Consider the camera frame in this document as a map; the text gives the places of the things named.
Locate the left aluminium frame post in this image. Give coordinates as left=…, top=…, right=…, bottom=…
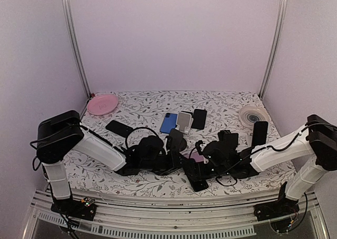
left=61, top=0, right=92, bottom=99

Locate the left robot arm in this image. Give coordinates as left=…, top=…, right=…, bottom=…
left=30, top=110, right=183, bottom=215

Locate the front aluminium rail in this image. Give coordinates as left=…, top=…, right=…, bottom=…
left=23, top=191, right=322, bottom=239

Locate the black folding phone stand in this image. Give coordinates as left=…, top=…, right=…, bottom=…
left=217, top=130, right=239, bottom=154

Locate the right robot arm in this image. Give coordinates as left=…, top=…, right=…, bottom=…
left=182, top=114, right=336, bottom=216

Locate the right aluminium frame post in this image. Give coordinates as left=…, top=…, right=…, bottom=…
left=258, top=0, right=288, bottom=100

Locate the white grey phone stand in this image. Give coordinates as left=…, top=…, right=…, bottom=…
left=175, top=111, right=193, bottom=134

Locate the black phone teal edge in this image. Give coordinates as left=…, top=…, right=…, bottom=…
left=191, top=109, right=207, bottom=130

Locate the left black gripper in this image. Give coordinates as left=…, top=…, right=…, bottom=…
left=141, top=151, right=191, bottom=175

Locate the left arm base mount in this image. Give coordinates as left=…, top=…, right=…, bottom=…
left=51, top=196, right=97, bottom=221

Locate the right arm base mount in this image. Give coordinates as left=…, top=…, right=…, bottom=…
left=254, top=198, right=300, bottom=234

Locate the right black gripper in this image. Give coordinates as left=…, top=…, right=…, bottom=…
left=186, top=161, right=231, bottom=181

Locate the black upright phone stand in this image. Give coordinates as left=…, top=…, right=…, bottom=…
left=168, top=128, right=187, bottom=152

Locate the black phone front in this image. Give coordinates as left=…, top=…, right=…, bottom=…
left=185, top=172, right=209, bottom=192

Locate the left black cable loop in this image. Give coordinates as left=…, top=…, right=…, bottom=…
left=124, top=127, right=158, bottom=152

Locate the black phone blue case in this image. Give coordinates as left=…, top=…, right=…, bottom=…
left=251, top=121, right=269, bottom=147

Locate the pink phone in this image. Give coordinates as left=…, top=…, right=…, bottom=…
left=184, top=150, right=204, bottom=163

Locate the aluminium frame post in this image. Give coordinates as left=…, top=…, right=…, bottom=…
left=61, top=0, right=92, bottom=99
left=258, top=0, right=288, bottom=100

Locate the black phone far left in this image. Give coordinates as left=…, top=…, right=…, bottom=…
left=105, top=120, right=133, bottom=138

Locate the pink plate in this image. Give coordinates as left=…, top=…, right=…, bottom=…
left=87, top=94, right=118, bottom=116

